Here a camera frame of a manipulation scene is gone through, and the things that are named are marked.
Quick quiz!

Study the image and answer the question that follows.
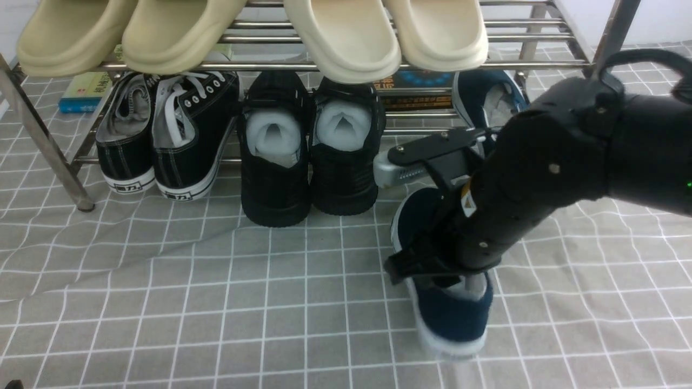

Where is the black leather shoe right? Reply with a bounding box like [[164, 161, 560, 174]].
[[309, 77, 387, 215]]

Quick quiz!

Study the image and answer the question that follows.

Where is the black canvas sneaker laced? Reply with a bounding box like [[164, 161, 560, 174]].
[[151, 71, 242, 202]]

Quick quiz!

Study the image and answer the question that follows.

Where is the navy canvas sneaker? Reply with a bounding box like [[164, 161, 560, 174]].
[[451, 69, 529, 128], [390, 187, 494, 360]]

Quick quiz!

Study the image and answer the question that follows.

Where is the black canvas sneaker left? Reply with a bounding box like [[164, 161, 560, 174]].
[[96, 72, 160, 195]]

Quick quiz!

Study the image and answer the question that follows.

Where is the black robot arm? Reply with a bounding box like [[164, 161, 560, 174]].
[[384, 75, 690, 285]]

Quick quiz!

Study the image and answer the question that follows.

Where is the grey checked floor cloth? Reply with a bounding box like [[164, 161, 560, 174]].
[[0, 42, 692, 389]]

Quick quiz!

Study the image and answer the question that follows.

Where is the black leather shoe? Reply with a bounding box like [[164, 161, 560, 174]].
[[236, 70, 315, 227], [309, 77, 387, 215]]

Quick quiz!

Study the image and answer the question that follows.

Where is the black leather shoe left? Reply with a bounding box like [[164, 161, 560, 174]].
[[236, 70, 315, 227]]

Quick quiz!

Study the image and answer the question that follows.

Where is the khaki foam slipper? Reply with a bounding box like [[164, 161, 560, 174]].
[[122, 1, 247, 75], [16, 1, 137, 77]]

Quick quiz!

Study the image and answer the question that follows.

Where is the stainless steel shoe rack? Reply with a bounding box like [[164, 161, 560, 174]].
[[2, 1, 641, 212]]

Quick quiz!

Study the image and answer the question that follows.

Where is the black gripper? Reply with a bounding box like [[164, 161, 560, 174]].
[[373, 111, 608, 285]]

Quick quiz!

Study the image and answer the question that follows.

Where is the cream foam slipper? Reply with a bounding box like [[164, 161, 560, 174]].
[[384, 1, 489, 72], [283, 1, 401, 84]]

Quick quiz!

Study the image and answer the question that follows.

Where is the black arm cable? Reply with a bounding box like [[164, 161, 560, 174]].
[[594, 49, 692, 106]]

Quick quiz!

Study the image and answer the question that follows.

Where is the blue green book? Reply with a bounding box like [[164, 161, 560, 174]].
[[58, 72, 112, 113]]

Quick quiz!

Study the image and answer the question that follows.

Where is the khaki foam slipper far left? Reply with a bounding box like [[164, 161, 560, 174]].
[[16, 1, 137, 77]]

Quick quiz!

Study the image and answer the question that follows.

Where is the dark orange printed box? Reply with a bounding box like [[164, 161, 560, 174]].
[[374, 70, 455, 112]]

